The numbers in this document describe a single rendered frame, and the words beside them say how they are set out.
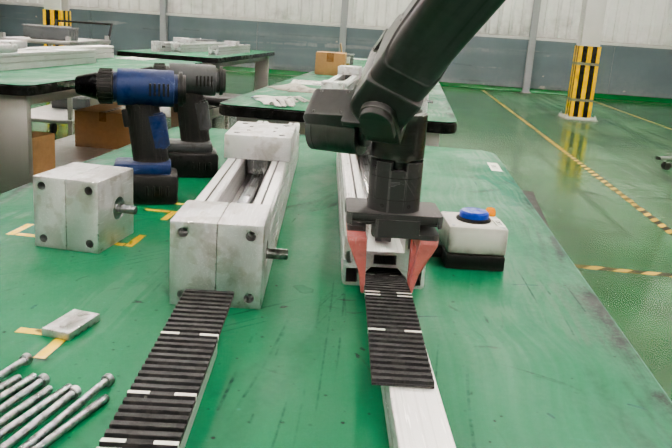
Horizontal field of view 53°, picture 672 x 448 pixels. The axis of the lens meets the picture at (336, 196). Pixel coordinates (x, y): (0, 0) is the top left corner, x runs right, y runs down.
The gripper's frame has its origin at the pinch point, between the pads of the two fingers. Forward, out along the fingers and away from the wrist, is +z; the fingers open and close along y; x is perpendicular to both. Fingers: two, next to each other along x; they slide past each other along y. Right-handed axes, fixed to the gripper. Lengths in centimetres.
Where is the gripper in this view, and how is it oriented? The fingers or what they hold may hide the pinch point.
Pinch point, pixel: (385, 285)
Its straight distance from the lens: 76.9
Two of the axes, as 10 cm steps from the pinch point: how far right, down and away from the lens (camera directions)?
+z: -0.6, 9.7, 2.3
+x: 0.1, 2.4, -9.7
